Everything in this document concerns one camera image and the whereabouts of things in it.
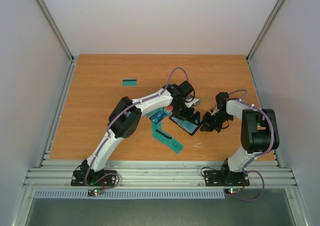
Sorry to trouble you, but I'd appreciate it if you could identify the left small circuit board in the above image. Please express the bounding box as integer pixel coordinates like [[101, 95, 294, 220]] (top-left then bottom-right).
[[87, 188, 104, 197]]

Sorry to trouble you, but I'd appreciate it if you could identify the right small circuit board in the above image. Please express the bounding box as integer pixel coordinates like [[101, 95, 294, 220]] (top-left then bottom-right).
[[224, 188, 243, 195]]

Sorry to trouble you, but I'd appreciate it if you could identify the right aluminium corner post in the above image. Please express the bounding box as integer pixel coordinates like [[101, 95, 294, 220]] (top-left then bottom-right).
[[245, 0, 294, 63]]

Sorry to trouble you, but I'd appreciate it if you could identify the teal card black stripe front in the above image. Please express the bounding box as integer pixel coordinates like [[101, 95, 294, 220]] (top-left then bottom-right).
[[173, 118, 198, 135]]

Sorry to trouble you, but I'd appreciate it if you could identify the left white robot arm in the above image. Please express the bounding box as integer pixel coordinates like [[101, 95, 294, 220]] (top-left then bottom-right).
[[80, 80, 198, 185]]

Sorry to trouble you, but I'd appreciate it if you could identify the teal VIP card front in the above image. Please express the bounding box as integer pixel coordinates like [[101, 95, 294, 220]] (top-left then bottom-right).
[[167, 139, 184, 154]]

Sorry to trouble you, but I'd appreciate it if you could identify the white card red circle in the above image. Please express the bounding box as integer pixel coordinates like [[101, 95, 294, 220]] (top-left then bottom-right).
[[163, 106, 173, 113]]

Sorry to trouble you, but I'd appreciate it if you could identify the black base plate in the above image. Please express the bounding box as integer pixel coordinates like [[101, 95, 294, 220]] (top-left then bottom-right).
[[70, 170, 117, 187], [202, 170, 250, 187]]

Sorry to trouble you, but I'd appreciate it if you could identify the grey slotted cable duct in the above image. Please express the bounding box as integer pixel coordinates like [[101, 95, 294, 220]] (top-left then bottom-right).
[[33, 189, 225, 200]]

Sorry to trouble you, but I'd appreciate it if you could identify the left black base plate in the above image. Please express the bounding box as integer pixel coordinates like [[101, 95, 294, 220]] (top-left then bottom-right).
[[70, 170, 117, 187]]

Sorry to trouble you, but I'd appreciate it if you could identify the aluminium front rail frame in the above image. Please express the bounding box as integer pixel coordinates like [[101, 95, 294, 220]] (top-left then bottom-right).
[[23, 160, 297, 189]]

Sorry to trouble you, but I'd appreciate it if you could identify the small circuit board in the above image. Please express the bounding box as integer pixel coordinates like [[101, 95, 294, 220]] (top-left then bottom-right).
[[224, 188, 243, 195], [87, 188, 104, 197]]

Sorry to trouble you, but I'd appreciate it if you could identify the black leather card holder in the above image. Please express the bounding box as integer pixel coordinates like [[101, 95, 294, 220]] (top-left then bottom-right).
[[169, 111, 202, 136]]

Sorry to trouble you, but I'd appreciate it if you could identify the aluminium corner post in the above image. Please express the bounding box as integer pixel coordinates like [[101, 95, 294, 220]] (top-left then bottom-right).
[[27, 0, 75, 63], [245, 0, 294, 63]]

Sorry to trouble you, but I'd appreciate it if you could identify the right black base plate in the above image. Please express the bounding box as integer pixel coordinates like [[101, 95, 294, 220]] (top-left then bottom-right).
[[202, 170, 250, 187]]

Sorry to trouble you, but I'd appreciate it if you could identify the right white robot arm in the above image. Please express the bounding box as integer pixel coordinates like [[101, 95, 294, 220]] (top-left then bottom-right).
[[200, 92, 280, 184]]

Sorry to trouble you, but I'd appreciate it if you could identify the left aluminium corner post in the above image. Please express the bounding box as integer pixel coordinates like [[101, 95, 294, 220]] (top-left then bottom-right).
[[27, 0, 75, 63]]

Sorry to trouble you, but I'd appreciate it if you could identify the teal card far back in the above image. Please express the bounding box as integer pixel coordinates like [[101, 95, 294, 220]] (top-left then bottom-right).
[[122, 79, 137, 87]]

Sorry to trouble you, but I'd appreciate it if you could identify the long teal card with stripe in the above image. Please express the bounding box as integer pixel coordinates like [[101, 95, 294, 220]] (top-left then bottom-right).
[[151, 122, 173, 147]]

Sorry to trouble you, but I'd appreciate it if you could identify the blue card centre pile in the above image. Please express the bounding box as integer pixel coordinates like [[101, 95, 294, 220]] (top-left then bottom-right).
[[149, 110, 167, 125]]

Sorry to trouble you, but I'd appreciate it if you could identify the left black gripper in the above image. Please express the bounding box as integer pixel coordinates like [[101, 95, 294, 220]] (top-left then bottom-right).
[[172, 101, 200, 126]]

